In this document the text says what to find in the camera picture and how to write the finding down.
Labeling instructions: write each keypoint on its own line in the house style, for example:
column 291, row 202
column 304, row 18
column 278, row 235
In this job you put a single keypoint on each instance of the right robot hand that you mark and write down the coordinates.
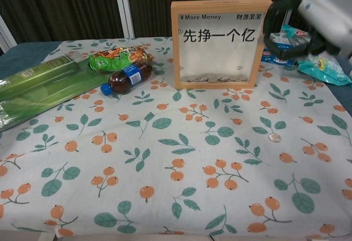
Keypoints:
column 324, row 12

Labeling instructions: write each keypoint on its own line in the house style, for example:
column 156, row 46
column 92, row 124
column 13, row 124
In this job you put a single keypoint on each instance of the silver coin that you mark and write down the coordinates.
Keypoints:
column 274, row 137

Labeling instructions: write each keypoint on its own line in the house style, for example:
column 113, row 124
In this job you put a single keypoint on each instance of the teal snack bag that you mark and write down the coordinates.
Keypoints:
column 324, row 70

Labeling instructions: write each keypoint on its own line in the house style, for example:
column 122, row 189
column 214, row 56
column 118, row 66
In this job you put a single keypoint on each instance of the blue cookie box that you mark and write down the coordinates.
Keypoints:
column 268, row 58

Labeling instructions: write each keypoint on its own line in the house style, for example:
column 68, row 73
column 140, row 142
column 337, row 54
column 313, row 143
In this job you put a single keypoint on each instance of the floral print tablecloth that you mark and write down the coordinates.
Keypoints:
column 170, row 155

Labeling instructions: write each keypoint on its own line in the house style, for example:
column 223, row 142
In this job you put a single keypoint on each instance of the green orange snack bag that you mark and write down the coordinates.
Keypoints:
column 118, row 58

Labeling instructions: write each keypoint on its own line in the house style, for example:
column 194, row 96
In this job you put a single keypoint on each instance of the small cola bottle blue cap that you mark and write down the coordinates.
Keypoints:
column 123, row 80

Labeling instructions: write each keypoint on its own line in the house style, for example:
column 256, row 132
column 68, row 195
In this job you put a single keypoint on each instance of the green transparent gift box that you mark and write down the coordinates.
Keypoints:
column 41, row 87

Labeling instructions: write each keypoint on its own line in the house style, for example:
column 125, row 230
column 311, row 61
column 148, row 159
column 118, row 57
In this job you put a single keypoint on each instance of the wooden frame money box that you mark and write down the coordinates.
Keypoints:
column 220, row 59

